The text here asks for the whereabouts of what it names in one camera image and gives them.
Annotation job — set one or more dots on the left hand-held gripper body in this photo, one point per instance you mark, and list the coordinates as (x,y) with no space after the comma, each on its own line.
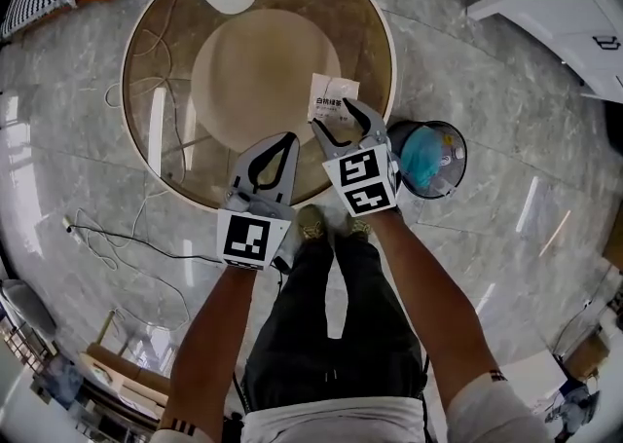
(245,236)

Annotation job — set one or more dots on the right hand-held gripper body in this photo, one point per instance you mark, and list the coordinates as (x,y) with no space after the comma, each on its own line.
(360,173)

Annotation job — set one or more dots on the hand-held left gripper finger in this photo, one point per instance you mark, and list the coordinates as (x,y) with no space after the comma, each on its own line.
(242,166)
(290,178)

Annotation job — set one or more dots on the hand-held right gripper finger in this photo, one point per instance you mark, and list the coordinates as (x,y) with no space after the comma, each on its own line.
(376,127)
(325,146)

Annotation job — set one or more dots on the blue cloth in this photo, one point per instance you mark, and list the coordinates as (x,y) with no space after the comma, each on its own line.
(421,158)

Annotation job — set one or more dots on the white printed packet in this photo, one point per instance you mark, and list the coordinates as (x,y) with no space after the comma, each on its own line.
(331,90)

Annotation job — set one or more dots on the black round waste bin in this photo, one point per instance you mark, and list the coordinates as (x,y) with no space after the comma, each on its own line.
(460,178)

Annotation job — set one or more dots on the person's right forearm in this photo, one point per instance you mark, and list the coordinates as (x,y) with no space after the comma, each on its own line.
(428,305)

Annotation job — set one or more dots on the person's left forearm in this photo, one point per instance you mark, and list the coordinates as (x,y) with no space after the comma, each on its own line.
(214,339)

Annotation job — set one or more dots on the round glass coffee table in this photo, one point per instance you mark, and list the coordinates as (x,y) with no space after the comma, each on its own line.
(316,8)

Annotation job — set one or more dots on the person's left olive shoe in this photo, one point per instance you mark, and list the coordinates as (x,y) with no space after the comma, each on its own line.
(310,222)

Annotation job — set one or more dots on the person's olive shoe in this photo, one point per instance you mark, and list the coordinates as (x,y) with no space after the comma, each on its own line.
(361,228)
(310,222)

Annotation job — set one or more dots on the person's right olive shoe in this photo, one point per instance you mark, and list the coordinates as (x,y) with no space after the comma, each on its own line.
(361,228)

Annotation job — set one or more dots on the clear plastic bottle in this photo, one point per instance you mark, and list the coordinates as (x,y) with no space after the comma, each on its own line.
(455,151)

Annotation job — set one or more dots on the person's dark trousers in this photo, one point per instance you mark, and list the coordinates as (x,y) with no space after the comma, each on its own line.
(331,343)

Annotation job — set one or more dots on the white power strip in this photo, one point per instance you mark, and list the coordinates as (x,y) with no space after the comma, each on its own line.
(72,229)

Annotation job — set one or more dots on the wooden chair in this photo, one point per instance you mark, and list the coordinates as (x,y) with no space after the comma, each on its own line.
(121,363)

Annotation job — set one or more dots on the person's grey shirt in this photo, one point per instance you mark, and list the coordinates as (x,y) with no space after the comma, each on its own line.
(336,424)

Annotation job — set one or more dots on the grey chair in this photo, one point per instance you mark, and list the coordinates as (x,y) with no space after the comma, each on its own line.
(26,307)

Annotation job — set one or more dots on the brown cardboard box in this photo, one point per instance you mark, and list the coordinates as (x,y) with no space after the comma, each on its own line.
(589,356)

